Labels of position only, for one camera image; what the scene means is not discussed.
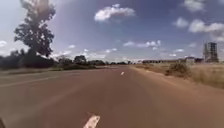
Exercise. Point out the reddish brown asphalt road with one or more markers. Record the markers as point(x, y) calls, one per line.
point(133, 100)

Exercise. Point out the distant low buildings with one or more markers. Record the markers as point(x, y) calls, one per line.
point(166, 61)

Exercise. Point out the white dashed centre line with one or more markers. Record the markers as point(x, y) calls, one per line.
point(92, 122)

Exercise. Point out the dry roadside bush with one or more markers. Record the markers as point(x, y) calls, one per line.
point(178, 70)

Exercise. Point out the row of dark bushes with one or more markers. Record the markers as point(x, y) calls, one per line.
point(40, 62)

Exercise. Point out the tall dark tree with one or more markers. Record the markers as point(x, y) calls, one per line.
point(35, 31)

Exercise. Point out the dry yellow grass verge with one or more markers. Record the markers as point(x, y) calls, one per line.
point(206, 74)

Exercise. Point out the unfinished tower building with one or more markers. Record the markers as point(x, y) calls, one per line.
point(211, 52)

